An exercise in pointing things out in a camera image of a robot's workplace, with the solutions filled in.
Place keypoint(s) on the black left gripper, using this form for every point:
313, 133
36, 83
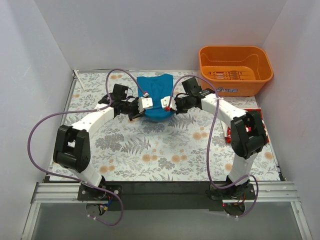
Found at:
136, 110

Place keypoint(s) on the teal blue t shirt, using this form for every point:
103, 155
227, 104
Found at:
158, 87

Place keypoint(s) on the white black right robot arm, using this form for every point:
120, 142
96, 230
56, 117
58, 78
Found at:
247, 132

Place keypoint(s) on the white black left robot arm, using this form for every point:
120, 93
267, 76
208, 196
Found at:
72, 149

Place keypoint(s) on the floral patterned table mat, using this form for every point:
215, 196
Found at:
170, 150

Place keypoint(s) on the folded red printed t shirt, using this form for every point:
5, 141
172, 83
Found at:
227, 131

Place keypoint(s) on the orange plastic basket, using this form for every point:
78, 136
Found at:
235, 70

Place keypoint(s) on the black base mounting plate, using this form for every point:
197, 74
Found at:
165, 195

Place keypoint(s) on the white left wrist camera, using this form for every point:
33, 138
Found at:
145, 102

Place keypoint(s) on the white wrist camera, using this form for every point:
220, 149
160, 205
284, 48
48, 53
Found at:
145, 102
166, 103

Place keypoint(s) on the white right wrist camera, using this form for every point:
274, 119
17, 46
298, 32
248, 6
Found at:
166, 103

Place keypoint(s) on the aluminium frame rail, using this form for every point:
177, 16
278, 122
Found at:
62, 192

